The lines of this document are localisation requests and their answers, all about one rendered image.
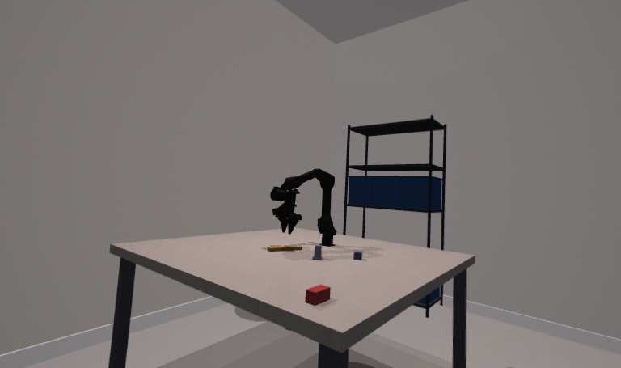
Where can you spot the red block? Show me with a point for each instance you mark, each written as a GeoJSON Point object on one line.
{"type": "Point", "coordinates": [317, 295]}

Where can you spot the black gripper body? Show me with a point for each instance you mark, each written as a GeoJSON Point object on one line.
{"type": "Point", "coordinates": [290, 214]}

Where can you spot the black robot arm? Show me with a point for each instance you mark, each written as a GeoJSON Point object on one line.
{"type": "Point", "coordinates": [325, 223]}

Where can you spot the orange bar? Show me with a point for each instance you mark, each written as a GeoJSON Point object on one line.
{"type": "Point", "coordinates": [284, 248]}

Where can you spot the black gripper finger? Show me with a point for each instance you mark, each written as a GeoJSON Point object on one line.
{"type": "Point", "coordinates": [291, 225]}
{"type": "Point", "coordinates": [284, 223]}

